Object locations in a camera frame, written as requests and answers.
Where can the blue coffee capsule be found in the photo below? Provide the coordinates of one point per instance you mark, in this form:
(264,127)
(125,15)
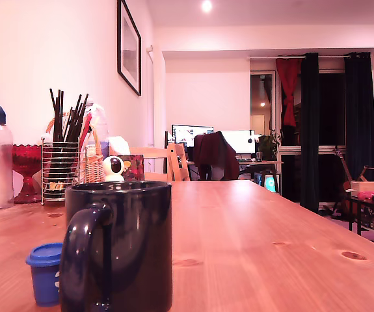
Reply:
(43,279)

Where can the light wooden chair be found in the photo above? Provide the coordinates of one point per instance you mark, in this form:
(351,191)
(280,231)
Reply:
(177,162)

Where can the black computer monitor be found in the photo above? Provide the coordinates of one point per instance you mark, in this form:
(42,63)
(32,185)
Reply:
(186,135)

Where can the dark red jacket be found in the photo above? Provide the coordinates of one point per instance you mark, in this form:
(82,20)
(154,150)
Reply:
(216,152)

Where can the black office chair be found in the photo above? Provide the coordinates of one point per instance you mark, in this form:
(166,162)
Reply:
(217,172)

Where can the white lit computer monitor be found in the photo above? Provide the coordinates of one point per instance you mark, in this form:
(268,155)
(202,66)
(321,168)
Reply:
(242,141)

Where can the white crumpled cloth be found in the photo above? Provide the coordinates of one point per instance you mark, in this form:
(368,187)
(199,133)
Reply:
(119,146)

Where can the green potted plant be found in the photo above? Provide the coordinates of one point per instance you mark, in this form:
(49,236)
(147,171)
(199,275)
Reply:
(268,144)

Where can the computer tower with lit fan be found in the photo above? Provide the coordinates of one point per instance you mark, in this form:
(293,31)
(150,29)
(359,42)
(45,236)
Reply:
(269,183)

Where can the wicker basket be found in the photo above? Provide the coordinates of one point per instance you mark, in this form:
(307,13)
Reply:
(94,167)

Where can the translucent plastic bag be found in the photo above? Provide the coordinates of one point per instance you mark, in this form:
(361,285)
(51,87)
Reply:
(99,123)

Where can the dark blue ceramic mug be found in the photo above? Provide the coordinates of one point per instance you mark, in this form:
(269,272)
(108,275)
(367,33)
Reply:
(141,243)

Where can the red curtain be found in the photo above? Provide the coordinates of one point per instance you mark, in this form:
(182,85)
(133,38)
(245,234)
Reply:
(289,91)

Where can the black framed picture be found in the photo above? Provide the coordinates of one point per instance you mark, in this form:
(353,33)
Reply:
(129,48)

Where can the dark green curtain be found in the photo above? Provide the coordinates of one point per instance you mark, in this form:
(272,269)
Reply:
(309,130)
(360,113)

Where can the curtain rod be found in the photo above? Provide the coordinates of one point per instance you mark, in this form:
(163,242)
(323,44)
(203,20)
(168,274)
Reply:
(264,57)

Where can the round ceiling light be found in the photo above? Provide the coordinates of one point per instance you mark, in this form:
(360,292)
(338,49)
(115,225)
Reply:
(207,5)

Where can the red glass goblet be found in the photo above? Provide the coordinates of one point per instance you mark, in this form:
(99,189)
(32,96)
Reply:
(27,159)

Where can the acoustic guitar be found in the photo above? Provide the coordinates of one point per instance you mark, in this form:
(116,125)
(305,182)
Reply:
(346,182)

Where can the black side table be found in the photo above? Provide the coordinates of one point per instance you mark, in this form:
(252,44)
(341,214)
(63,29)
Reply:
(359,214)

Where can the pink case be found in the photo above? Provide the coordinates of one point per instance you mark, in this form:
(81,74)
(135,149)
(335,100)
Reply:
(370,196)

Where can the light wooden box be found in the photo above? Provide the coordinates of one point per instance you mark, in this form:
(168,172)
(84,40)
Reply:
(372,188)

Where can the white wall conduit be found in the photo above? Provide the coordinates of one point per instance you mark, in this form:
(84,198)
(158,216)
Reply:
(150,97)

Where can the small white round camera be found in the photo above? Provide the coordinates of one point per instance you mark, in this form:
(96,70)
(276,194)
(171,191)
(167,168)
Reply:
(113,167)

